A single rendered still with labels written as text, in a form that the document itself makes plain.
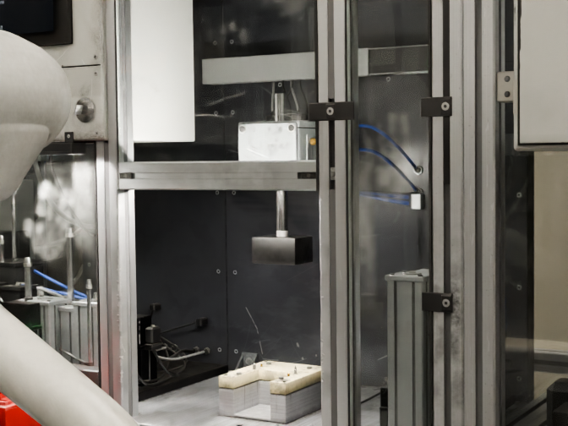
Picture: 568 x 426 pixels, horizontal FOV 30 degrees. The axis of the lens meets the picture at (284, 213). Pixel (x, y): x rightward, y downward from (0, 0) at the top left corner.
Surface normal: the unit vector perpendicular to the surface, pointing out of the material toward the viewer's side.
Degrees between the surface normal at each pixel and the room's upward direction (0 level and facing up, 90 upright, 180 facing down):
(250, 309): 90
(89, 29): 90
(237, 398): 90
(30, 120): 119
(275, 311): 90
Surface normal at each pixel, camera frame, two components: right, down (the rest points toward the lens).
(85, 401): 0.06, -0.65
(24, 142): 0.84, 0.43
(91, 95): -0.51, 0.05
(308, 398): 0.86, 0.02
